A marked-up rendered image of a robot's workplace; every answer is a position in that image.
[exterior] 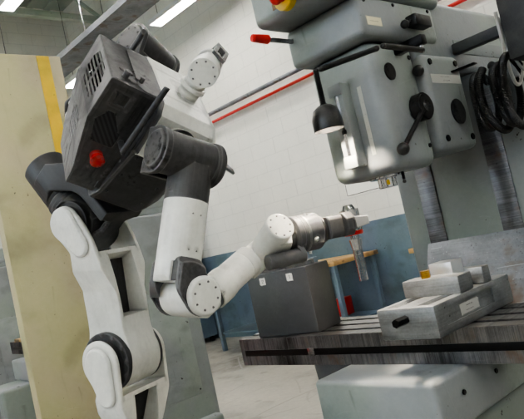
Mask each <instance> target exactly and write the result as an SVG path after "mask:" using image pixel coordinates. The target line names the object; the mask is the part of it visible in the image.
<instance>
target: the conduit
mask: <svg viewBox="0 0 524 419"><path fill-rule="evenodd" d="M508 60H509V61H510V63H511V64H512V65H513V66H514V67H515V68H516V69H517V71H518V72H519V73H520V75H521V68H520V67H519V66H518V65H517V64H516V62H515V61H514V60H512V59H511V58H510V56H509V52H504V53H503V54H501V55H500V58H499V61H498V62H489V63H488V64H487V68H488V69H489V72H488V75H487V74H486V71H487V69H486V68H485V67H479V68H478V70H477V71H476V72H474V73H473V74H471V76H470V78H469V91H470V96H471V99H472V104H473V108H474V111H475V114H476V117H477V120H478V122H479V124H480V125H481V127H482V128H483V129H484V130H485V131H488V132H493V131H499V132H501V133H502V134H508V133H510V132H512V130H513V129H514V127H517V128H519V129H521V130H524V121H523V118H524V90H523V89H524V88H523V86H522V84H521V85H520V86H516V85H515V84H514V83H513V81H512V84H513V85H514V87H515V90H516V94H517V112H516V111H515V108H514V102H513V98H512V91H511V89H510V85H509V81H508V80H507V62H508ZM476 64H477V62H472V63H470V64H467V65H466V66H463V67H459V68H458V69H455V70H453V71H451V72H457V71H461V70H463V69H465V68H468V67H471V66H473V65H476ZM497 78H498V79H497ZM511 80H512V79H511ZM523 81H524V78H523ZM498 82H499V84H498ZM483 83H484V84H485V85H486V86H489V85H490V87H491V91H492V94H493V99H494V101H495V102H494V103H495V104H496V105H495V106H496V112H495V113H496V115H494V114H493V112H492V110H491V109H490V107H489V105H488V104H487V100H486V97H485V94H484V93H485V92H484V90H483V89H484V88H483ZM502 120H504V121H505V122H506V125H503V124H502Z"/></svg>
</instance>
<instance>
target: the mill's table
mask: <svg viewBox="0 0 524 419"><path fill-rule="evenodd" d="M340 320H341V322H340V323H338V324H335V325H333V326H332V327H330V328H327V329H325V330H323V331H321V332H319V333H304V334H295V335H287V336H278V337H270V338H260V336H259V333H256V334H254V335H253V336H248V337H247V338H242V339H240V340H239V341H240V348H241V352H242V356H243V360H244V364H245V365H376V364H514V363H524V303H510V304H507V305H505V306H503V307H501V308H499V309H497V310H495V311H493V312H491V313H489V314H487V315H485V316H483V317H481V318H479V319H477V320H475V321H474V322H472V323H469V324H468V325H466V326H464V327H462V328H459V329H458V330H456V331H454V332H452V333H449V334H448V335H446V336H444V337H442V338H432V339H412V340H391V341H384V340H383V335H382V332H381V328H380V324H379V321H378V315H377V314H376V315H366V316H355V317H345V318H340Z"/></svg>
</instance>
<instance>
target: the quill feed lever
mask: <svg viewBox="0 0 524 419"><path fill-rule="evenodd" d="M409 109H410V111H411V114H412V116H413V118H414V119H415V121H414V123H413V125H412V127H411V129H410V131H409V133H408V135H407V137H406V139H405V141H404V142H402V143H400V144H398V146H397V152H398V153H399V154H400V155H406V154H407V153H408V152H409V151H410V147H409V145H408V144H409V142H410V140H411V139H412V137H413V134H414V132H415V130H416V129H417V127H418V124H419V122H423V121H427V120H429V119H431V118H432V117H433V112H434V107H433V102H432V100H431V98H430V97H429V96H428V95H427V94H426V93H424V92H420V93H418V94H416V95H413V96H411V98H410V101H409Z"/></svg>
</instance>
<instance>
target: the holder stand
mask: <svg viewBox="0 0 524 419"><path fill-rule="evenodd" d="M248 286H249V290H250V297H251V301H252V305H253V309H254V313H255V320H256V323H257V328H258V331H259V336H260V338H270V337H278V336H287V335H295V334H304V333H319V332H321V331H323V330H325V329H327V328H330V327H332V326H333V325H335V324H338V323H340V322H341V320H340V316H339V310H338V305H337V302H336V298H335V294H334V288H333V284H332V280H331V276H330V272H329V266H328V262H327V260H322V261H318V262H314V259H307V261H306V262H303V263H300V264H294V265H290V266H287V267H283V268H279V269H273V270H268V269H265V270H264V271H263V272H262V273H261V274H259V275H258V276H257V277H256V278H255V279H250V280H249V281H248Z"/></svg>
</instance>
